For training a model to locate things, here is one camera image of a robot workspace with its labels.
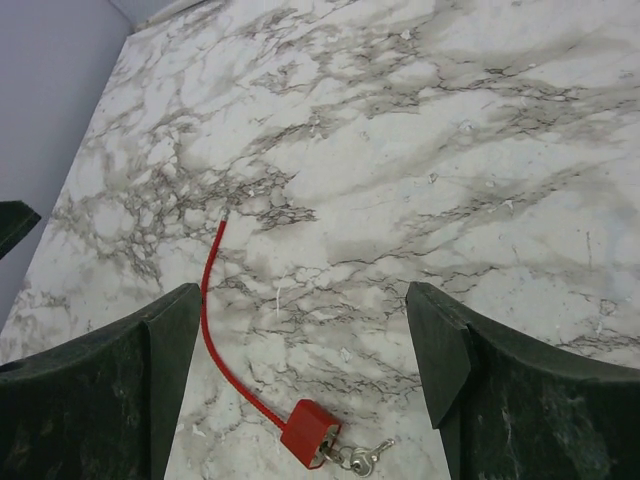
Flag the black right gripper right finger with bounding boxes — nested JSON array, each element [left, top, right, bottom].
[[406, 282, 639, 479]]

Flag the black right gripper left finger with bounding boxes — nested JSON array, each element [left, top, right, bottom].
[[1, 283, 202, 479]]

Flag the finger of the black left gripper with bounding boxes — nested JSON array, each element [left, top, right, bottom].
[[0, 200, 41, 259]]

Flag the silver keys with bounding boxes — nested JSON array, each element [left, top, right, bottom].
[[319, 439, 395, 478]]

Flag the red padlock with cable shackle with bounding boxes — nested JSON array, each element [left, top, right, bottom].
[[200, 208, 342, 470]]

